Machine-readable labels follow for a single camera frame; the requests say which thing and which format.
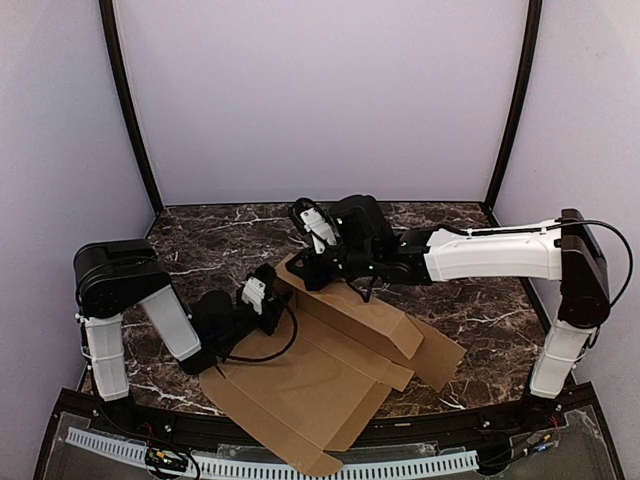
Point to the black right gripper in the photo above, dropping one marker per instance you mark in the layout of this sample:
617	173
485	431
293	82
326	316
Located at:
320	265

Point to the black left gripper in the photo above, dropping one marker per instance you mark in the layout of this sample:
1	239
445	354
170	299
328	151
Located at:
270	310

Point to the brown cardboard box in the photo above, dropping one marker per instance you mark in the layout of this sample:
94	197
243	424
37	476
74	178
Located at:
344	345

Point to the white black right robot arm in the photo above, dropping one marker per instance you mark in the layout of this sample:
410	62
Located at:
562	250

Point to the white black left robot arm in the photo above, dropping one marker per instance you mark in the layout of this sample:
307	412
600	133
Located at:
116	278

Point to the small green circuit board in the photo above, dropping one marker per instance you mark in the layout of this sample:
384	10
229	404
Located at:
165	459

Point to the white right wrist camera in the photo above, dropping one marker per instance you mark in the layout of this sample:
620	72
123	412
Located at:
311	220

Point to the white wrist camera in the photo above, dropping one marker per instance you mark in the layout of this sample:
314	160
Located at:
311	220
257	288

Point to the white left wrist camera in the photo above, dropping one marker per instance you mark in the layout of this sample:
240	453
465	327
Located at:
257	288

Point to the grey slotted cable duct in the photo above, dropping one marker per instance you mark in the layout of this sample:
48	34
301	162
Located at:
205	466

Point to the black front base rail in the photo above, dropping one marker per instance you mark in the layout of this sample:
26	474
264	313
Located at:
330	423

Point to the black left frame post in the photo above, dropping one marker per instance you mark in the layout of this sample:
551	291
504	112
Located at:
128	110

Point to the black frame post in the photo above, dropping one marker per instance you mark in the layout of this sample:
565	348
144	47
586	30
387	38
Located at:
128	110
521	83

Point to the black right frame post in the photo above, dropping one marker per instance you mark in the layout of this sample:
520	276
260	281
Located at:
521	83

